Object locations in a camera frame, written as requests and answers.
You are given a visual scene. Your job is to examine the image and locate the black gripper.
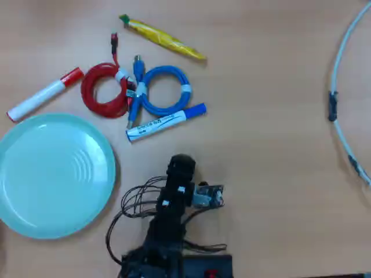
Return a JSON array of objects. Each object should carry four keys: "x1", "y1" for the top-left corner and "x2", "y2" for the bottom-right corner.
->
[{"x1": 156, "y1": 155, "x2": 197, "y2": 217}]

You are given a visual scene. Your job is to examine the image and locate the blue capped white marker pen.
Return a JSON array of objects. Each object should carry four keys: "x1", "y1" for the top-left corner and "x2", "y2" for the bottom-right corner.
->
[{"x1": 125, "y1": 103, "x2": 208, "y2": 142}]

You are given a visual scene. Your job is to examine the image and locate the green round bowl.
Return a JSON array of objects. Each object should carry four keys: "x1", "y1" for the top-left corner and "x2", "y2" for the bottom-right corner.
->
[{"x1": 0, "y1": 112, "x2": 117, "y2": 240}]

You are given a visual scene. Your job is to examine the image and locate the red capped white marker pen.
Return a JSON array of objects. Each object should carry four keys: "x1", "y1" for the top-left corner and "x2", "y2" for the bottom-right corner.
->
[{"x1": 6, "y1": 67, "x2": 85, "y2": 123}]

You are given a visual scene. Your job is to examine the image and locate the yellow sachet packet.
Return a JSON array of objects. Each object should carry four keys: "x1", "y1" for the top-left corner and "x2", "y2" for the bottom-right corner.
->
[{"x1": 118, "y1": 13, "x2": 207, "y2": 61}]

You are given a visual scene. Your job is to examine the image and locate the long black tape wrap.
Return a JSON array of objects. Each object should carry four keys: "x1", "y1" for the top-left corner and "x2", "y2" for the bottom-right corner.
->
[{"x1": 328, "y1": 90, "x2": 339, "y2": 122}]

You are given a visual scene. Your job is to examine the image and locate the short black tape wrap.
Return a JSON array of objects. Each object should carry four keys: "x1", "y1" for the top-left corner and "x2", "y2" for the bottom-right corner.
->
[{"x1": 347, "y1": 155, "x2": 361, "y2": 175}]

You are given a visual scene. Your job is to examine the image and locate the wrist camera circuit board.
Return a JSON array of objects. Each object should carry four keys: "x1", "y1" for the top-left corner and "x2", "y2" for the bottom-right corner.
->
[{"x1": 192, "y1": 182, "x2": 225, "y2": 209}]

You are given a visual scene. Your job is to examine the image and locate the blue coiled usb cable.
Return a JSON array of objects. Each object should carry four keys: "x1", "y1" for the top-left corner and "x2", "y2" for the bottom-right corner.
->
[{"x1": 126, "y1": 54, "x2": 192, "y2": 130}]

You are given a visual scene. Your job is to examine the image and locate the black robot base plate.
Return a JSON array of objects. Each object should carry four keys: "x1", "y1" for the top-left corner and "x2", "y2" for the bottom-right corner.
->
[{"x1": 120, "y1": 254, "x2": 234, "y2": 278}]

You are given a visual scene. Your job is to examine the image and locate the red coiled usb cable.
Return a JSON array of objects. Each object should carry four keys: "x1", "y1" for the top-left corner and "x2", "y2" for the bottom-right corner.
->
[{"x1": 80, "y1": 32, "x2": 137, "y2": 119}]

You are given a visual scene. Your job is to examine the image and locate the white curved cable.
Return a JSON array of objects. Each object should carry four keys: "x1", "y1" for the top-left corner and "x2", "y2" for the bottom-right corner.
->
[{"x1": 329, "y1": 2, "x2": 371, "y2": 186}]

